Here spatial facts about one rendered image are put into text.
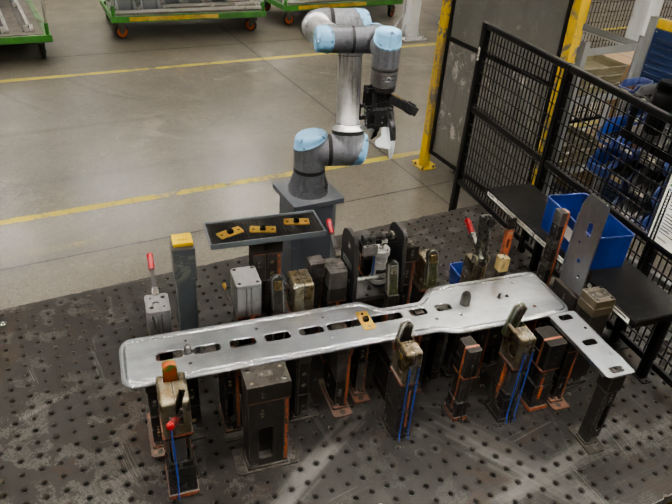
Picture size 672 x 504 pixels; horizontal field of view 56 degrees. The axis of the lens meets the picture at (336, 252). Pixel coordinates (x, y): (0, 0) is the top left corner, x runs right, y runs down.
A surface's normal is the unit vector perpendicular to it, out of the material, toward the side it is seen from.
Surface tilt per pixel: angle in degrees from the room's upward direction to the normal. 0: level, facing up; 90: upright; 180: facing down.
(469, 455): 0
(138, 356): 0
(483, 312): 0
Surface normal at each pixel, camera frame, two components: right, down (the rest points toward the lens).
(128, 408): 0.07, -0.84
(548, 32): -0.88, 0.22
